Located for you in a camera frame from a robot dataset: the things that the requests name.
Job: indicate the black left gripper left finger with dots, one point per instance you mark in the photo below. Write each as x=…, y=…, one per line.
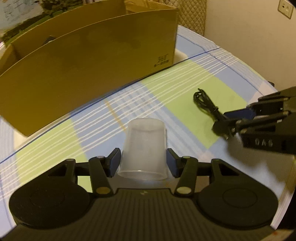
x=101, y=168

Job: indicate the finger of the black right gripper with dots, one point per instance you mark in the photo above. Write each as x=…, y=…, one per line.
x=261, y=108
x=232, y=122

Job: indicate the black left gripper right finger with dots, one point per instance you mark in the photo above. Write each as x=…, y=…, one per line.
x=185, y=169

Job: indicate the translucent plastic cup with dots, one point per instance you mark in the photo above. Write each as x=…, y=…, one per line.
x=144, y=151

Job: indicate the checkered bed sheet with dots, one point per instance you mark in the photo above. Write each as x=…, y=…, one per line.
x=98, y=128

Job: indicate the brown cardboard box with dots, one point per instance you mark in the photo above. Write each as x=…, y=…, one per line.
x=81, y=55

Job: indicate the beige quilted chair cover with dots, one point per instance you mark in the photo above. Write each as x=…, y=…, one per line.
x=192, y=13

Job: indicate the blue milk carton box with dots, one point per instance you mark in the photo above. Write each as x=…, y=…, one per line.
x=18, y=15

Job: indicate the wall power socket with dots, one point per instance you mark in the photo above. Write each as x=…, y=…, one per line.
x=286, y=8

